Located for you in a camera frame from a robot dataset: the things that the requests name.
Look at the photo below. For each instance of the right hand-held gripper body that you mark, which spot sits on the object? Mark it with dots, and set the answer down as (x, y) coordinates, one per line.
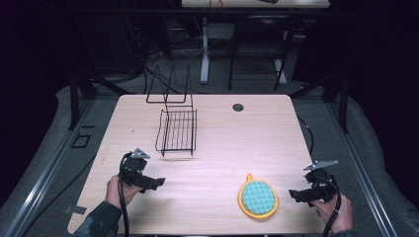
(321, 189)

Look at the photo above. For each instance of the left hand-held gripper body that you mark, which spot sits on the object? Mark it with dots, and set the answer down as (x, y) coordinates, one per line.
(133, 168)

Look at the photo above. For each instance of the person's left hand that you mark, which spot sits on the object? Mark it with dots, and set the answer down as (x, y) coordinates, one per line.
(115, 192)

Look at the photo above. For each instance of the person's right hand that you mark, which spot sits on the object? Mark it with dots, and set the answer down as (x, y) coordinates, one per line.
(339, 215)

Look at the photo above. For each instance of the teal and orange plate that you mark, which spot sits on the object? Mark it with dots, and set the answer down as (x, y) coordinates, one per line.
(258, 197)

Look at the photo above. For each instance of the grey tape strip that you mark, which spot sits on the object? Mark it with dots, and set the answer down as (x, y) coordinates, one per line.
(75, 209)

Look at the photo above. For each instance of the dark round table grommet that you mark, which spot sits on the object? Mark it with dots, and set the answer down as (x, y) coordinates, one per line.
(237, 107)

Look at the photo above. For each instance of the white-legged desk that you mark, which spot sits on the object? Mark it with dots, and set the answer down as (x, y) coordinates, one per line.
(205, 59)

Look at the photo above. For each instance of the black chair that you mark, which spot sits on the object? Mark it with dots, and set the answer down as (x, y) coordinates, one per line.
(260, 49)

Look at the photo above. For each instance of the metal floor rail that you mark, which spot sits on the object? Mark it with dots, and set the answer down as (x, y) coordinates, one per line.
(362, 171)
(42, 177)

